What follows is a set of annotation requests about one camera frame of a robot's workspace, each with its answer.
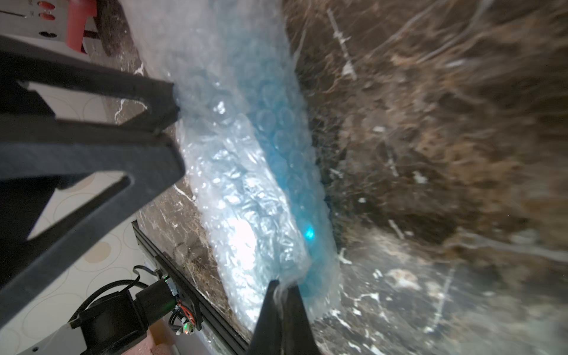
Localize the blue liquid glass bottle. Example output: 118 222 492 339
226 29 331 297

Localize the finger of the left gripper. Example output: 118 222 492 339
1 36 180 133
1 116 185 324

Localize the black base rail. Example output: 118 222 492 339
132 220 249 354

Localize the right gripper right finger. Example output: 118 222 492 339
283 285 321 355

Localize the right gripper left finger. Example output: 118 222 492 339
246 280 282 355

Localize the red and chrome toaster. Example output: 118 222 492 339
1 0 99 53

